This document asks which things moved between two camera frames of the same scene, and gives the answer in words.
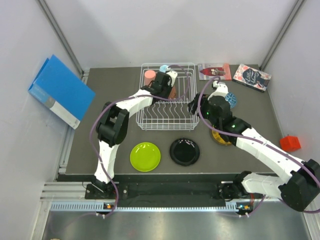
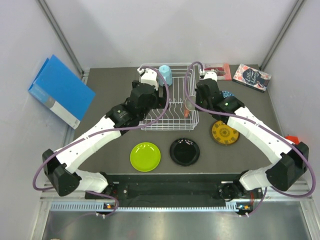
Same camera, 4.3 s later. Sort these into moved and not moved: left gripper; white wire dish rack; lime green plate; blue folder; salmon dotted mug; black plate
Moved: salmon dotted mug; left gripper
Not moved: black plate; white wire dish rack; lime green plate; blue folder
